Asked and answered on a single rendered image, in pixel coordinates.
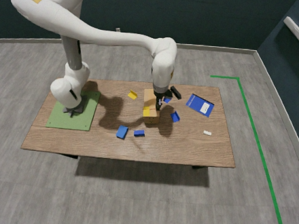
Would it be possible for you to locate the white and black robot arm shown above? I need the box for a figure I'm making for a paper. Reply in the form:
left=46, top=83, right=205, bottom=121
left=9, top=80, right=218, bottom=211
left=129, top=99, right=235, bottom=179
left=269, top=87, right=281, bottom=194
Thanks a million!
left=11, top=0, right=177, bottom=117

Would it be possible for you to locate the tan cardboard box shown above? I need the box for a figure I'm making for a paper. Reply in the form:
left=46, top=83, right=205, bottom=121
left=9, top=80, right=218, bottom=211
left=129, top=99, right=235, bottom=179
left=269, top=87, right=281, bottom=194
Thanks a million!
left=144, top=89, right=160, bottom=124

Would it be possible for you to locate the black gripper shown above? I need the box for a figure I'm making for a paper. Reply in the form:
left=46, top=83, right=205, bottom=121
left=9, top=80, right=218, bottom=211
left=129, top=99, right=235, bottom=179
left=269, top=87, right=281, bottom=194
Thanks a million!
left=154, top=91, right=166, bottom=111

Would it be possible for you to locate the blue notebook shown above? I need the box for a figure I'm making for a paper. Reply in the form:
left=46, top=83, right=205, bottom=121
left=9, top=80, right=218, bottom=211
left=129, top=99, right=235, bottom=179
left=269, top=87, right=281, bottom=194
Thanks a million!
left=186, top=94, right=214, bottom=117

